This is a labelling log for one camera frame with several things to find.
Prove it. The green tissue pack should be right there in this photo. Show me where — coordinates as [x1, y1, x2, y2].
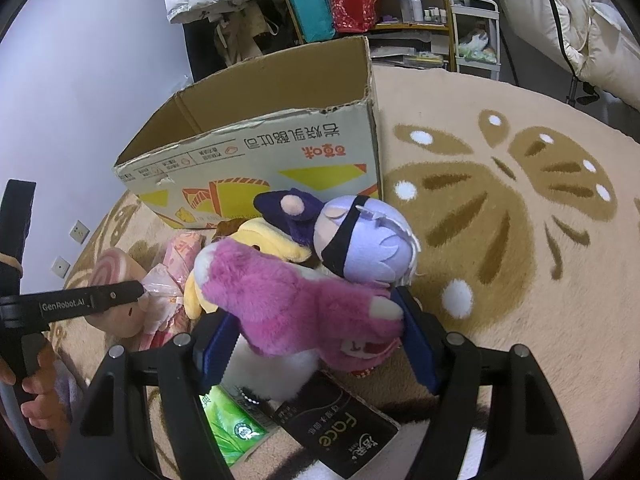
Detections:
[200, 386, 268, 467]

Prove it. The white trolley cart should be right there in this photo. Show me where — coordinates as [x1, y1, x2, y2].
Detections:
[450, 0, 501, 81]

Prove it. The white fluffy plush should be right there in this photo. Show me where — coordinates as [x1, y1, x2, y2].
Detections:
[222, 336, 320, 401]

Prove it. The beige patterned rug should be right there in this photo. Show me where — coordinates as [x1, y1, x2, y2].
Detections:
[46, 63, 640, 480]

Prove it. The pink wrapped tissue pack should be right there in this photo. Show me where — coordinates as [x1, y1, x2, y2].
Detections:
[139, 231, 204, 350]

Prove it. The upper wall socket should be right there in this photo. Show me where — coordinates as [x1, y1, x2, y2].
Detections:
[68, 220, 90, 245]

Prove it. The left hand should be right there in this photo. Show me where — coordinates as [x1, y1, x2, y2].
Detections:
[21, 344, 68, 431]

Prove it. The yellow dog plush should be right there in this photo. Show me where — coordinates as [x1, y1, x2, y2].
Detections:
[183, 218, 312, 321]

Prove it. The wall socket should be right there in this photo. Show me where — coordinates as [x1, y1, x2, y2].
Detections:
[51, 256, 70, 278]
[68, 220, 90, 245]

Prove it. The teal bag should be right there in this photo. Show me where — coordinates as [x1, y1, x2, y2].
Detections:
[291, 0, 336, 42]

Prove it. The yellow metal shelf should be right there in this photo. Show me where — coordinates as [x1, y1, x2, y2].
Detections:
[285, 0, 456, 72]

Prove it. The pink bear plush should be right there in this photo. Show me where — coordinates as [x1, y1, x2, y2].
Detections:
[221, 266, 404, 373]

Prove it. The lower wall socket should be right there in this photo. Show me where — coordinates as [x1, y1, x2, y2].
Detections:
[51, 256, 70, 278]

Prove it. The red gift bag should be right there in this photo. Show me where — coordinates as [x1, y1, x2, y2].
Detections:
[330, 0, 378, 34]

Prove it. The cardboard box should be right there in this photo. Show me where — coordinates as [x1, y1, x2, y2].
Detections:
[114, 36, 382, 229]

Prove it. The purple-haired doll plush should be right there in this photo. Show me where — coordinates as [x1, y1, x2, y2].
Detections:
[254, 188, 421, 288]

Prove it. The black face tissue pack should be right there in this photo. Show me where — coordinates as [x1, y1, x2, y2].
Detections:
[273, 372, 399, 479]

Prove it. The beige trench coat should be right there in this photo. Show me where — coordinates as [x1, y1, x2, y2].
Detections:
[215, 3, 279, 67]

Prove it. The pink swirl plush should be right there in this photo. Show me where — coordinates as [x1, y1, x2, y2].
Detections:
[83, 247, 151, 339]

